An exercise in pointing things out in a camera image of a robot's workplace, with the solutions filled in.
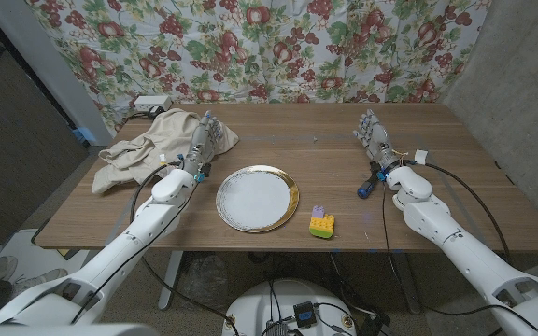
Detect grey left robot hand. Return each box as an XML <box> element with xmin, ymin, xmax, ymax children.
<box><xmin>182</xmin><ymin>110</ymin><xmax>224</xmax><ymax>178</ymax></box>

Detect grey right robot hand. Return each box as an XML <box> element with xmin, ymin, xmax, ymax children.
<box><xmin>352</xmin><ymin>108</ymin><xmax>404</xmax><ymax>174</ymax></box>

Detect beige jacket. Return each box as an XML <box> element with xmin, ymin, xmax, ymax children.
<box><xmin>91</xmin><ymin>107</ymin><xmax>241</xmax><ymax>195</ymax></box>

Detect gold-rimmed paper plate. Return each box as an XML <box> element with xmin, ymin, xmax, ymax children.
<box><xmin>215</xmin><ymin>164</ymin><xmax>301</xmax><ymax>234</ymax></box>

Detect white power adapter box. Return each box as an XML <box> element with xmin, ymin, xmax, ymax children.
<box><xmin>133</xmin><ymin>94</ymin><xmax>174</xmax><ymax>112</ymax></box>

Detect purple orange green toy bricks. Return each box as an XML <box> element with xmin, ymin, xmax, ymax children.
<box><xmin>308</xmin><ymin>205</ymin><xmax>336</xmax><ymax>240</ymax></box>

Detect floral fruit print backdrop cloth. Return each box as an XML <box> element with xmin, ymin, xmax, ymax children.
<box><xmin>23</xmin><ymin>0</ymin><xmax>492</xmax><ymax>134</ymax></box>

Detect white table leg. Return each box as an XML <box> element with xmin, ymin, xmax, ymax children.
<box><xmin>158</xmin><ymin>250</ymin><xmax>184</xmax><ymax>311</ymax></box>

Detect dark table leg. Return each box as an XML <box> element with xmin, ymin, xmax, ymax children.
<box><xmin>392</xmin><ymin>254</ymin><xmax>422</xmax><ymax>315</ymax></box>

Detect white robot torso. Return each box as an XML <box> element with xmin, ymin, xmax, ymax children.
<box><xmin>221</xmin><ymin>278</ymin><xmax>358</xmax><ymax>336</ymax></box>

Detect black device on torso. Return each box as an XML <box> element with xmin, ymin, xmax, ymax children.
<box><xmin>292</xmin><ymin>301</ymin><xmax>318</xmax><ymax>329</ymax></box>

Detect grey sneaker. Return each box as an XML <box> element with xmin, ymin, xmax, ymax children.
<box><xmin>11</xmin><ymin>268</ymin><xmax>69</xmax><ymax>296</ymax></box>

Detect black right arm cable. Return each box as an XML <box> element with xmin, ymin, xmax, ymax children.
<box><xmin>403</xmin><ymin>159</ymin><xmax>512</xmax><ymax>262</ymax></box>

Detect blue object by wall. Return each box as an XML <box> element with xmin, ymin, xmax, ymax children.
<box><xmin>73</xmin><ymin>126</ymin><xmax>96</xmax><ymax>145</ymax></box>

